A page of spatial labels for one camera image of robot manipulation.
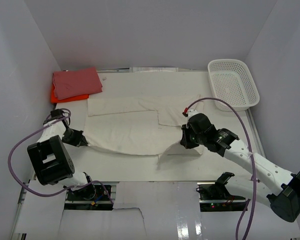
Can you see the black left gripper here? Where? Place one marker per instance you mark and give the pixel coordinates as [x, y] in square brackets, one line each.
[80, 140]

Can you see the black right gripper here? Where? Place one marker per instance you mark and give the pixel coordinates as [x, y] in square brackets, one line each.
[186, 129]

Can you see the white t shirt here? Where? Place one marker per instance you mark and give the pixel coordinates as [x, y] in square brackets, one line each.
[139, 126]

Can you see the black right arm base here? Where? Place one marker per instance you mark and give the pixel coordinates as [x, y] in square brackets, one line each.
[215, 199]

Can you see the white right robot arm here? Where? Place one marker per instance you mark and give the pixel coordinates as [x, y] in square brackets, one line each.
[274, 187]

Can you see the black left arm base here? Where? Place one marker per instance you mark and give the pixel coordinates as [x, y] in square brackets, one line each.
[91, 198]

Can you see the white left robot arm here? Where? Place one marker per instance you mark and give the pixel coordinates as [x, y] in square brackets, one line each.
[50, 159]

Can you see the folded orange t shirt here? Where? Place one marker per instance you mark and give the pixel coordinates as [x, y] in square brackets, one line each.
[55, 100]

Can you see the white perforated plastic basket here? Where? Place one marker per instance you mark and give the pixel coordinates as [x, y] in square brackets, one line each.
[231, 81]

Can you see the folded red t shirt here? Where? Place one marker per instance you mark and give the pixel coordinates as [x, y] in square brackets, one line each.
[73, 83]

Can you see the papers at table back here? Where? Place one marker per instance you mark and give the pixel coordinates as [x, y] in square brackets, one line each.
[152, 69]

